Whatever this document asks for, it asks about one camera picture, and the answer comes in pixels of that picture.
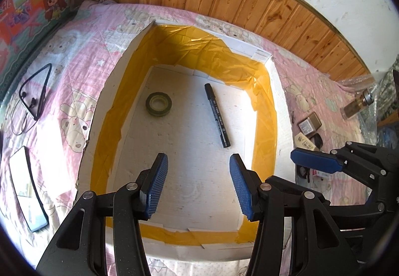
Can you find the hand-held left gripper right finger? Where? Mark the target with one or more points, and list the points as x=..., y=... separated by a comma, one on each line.
x=241, y=188

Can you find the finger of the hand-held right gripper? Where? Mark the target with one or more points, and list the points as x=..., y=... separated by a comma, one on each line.
x=381, y=210
x=314, y=162

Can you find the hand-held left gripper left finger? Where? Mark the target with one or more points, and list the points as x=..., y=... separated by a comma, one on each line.
x=156, y=182

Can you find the red white small packet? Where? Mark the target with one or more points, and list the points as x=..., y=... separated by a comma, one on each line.
x=319, y=174

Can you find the small staples box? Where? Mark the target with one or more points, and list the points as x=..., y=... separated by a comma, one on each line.
x=304, y=142

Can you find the gold metal tin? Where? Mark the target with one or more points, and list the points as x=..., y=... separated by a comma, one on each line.
x=308, y=125

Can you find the white cardboard box yellow tape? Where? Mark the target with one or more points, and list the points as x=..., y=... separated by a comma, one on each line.
x=187, y=154

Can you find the glass bottle metal cap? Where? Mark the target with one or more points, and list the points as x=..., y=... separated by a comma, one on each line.
x=357, y=104

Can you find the green tape roll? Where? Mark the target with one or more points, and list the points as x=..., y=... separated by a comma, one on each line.
x=149, y=107

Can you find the black marker pen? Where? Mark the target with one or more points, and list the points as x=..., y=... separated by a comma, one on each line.
x=217, y=117

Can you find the green patterned cloth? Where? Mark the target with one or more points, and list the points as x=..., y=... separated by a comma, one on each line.
x=386, y=89

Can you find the black neckband earphones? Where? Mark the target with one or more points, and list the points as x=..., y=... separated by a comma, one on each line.
x=43, y=92

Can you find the pink bear printed blanket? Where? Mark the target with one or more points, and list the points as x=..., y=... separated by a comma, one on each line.
x=71, y=45

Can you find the colourful cartoon toy box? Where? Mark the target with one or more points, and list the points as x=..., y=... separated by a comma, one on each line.
x=31, y=1

